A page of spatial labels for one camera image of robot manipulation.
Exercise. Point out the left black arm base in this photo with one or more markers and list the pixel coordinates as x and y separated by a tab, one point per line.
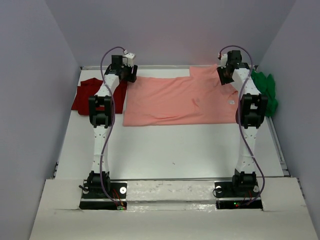
110	195

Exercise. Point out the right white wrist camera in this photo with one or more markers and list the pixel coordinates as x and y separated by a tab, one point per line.
223	58

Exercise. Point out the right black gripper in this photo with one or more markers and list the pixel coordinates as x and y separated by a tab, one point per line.
223	80

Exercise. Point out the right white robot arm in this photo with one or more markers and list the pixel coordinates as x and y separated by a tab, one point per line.
250	115

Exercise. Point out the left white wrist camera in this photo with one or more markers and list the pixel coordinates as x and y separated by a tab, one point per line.
128	59

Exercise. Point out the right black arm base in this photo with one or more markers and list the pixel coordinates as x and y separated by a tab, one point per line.
241	192

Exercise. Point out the pink polo shirt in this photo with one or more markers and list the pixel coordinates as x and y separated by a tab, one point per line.
197	99

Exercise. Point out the crumpled green t-shirt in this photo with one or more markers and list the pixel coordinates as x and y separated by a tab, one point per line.
267	86

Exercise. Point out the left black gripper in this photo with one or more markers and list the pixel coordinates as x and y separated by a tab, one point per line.
131	77

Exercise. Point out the white foam block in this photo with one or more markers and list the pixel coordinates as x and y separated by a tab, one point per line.
170	190

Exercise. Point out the aluminium rear table rail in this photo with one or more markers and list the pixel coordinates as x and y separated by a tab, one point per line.
144	67

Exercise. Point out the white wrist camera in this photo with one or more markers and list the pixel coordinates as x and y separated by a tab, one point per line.
128	59
223	58

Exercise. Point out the folded red t-shirt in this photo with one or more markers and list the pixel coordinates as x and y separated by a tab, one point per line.
89	88

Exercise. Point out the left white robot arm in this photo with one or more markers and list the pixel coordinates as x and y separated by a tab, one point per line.
102	117

